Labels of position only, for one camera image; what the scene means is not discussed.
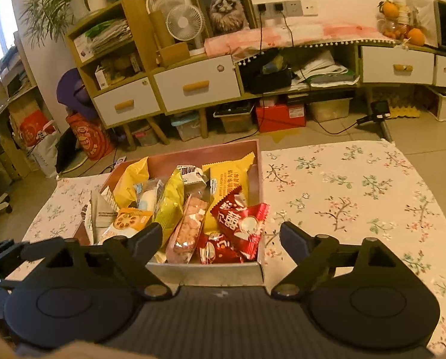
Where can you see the red storage box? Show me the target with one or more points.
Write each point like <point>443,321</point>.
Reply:
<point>280,117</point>

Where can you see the pink nougat bar packet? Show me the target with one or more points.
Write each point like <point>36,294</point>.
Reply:
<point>185,237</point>

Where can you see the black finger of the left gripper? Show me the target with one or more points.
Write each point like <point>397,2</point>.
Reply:
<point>10,253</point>

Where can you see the plain yellow snack packet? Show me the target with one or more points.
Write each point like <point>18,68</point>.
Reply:
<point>132,174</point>

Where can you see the white blue milk candy packet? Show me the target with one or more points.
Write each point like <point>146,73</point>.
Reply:
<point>148,194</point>

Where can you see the cream white snack packet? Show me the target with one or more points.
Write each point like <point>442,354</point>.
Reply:
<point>99,214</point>

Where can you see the white shopping bag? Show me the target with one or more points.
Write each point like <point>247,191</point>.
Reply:
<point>41,138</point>

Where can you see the large red candy packet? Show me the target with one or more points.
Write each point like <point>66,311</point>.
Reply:
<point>243,225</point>

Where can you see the white desk fan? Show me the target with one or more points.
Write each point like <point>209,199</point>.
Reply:
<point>184,22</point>

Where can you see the fruit bowl with oranges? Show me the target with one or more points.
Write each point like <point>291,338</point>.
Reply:
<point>396,21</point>

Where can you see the potted green plant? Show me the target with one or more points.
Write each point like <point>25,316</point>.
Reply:
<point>46,19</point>

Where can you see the yellow blue label packet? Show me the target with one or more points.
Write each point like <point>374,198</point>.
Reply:
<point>170,206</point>

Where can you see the white walnut snack packet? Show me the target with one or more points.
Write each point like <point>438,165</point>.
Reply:
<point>194,178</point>

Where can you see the orange lotus root chip packet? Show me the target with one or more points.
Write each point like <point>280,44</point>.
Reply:
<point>128,222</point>

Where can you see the yellow waffle snack packet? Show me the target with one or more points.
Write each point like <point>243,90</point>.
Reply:
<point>225,176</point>

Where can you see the wooden shelf cabinet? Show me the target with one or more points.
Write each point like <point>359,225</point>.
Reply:
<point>142,40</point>

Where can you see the pink white cardboard box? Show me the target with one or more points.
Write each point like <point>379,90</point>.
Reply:
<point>195,273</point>

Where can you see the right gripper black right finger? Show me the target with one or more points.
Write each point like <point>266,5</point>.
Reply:
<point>317,259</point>

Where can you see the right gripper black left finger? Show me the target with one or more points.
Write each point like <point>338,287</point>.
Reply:
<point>131,256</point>

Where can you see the pink cloth on cabinet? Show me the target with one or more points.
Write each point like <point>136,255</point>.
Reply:
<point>247,43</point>

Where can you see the white drawer far left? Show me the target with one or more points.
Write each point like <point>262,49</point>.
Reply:
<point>129,102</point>

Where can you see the framed cat picture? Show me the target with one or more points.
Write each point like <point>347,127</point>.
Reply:
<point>226,16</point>

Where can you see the purple bag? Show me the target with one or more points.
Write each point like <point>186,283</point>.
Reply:
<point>72,93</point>

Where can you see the white drawer centre left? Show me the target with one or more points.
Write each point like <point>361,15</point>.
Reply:
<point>198,84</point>

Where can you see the orange printed bag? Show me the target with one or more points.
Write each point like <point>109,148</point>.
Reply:
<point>91,135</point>

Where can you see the small red candy packet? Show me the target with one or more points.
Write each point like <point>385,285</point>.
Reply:
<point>215,247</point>

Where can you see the floral tablecloth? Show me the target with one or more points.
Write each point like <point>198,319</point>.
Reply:
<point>351,191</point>

